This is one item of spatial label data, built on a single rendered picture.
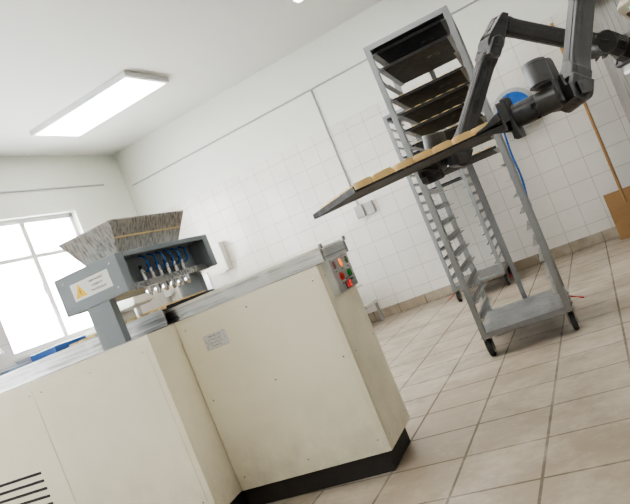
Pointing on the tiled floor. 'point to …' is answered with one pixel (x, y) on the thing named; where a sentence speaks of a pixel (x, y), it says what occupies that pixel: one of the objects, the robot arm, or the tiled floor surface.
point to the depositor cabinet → (107, 433)
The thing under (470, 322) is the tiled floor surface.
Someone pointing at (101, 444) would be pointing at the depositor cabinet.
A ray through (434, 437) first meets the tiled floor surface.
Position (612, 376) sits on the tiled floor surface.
